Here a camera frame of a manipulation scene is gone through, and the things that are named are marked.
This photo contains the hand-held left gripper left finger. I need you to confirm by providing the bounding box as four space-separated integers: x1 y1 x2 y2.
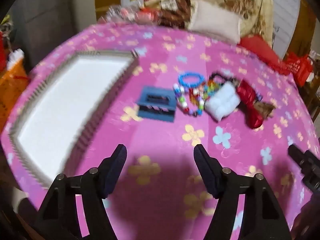
34 144 128 240

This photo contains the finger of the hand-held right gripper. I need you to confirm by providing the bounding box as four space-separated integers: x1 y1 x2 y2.
287 144 320 193

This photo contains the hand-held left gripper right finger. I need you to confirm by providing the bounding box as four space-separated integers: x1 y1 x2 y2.
194 144 292 240

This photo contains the white fluffy scrunchie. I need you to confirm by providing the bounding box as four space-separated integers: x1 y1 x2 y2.
205 82 241 122

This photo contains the multicolour bead bracelet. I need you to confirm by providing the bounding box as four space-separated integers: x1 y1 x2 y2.
173 84 205 117

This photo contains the blue hair claw clip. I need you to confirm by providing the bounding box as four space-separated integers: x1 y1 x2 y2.
136 86 177 123

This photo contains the red bow hair clip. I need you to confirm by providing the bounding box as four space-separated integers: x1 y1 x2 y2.
236 79 264 129

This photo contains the white box with striped rim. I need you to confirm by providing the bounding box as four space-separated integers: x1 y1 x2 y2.
1 50 139 188

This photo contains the blue bead bracelet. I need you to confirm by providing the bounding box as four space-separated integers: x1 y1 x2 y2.
178 72 206 88

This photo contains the black scrunchie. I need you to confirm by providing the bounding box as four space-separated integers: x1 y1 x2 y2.
209 72 234 85

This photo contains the pink floral blanket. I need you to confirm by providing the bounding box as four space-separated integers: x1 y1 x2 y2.
1 24 320 240

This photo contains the leopard print bow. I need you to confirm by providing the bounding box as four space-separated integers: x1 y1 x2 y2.
255 101 276 118

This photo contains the red bag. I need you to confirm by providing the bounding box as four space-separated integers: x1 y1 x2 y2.
285 52 314 85

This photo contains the red cushion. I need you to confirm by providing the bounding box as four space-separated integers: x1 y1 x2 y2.
237 35 288 74

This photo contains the orange plastic basket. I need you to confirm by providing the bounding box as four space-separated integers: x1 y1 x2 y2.
0 65 28 128

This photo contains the beige pillow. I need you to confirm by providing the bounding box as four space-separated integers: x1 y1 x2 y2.
189 0 242 43

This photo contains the white plastic bag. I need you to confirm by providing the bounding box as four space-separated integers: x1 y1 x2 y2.
6 49 25 70

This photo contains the clear plastic bag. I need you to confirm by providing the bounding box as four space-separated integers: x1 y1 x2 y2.
106 5 140 23

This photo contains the rainbow bead hair tie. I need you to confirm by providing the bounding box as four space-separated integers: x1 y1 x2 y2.
190 80 220 105

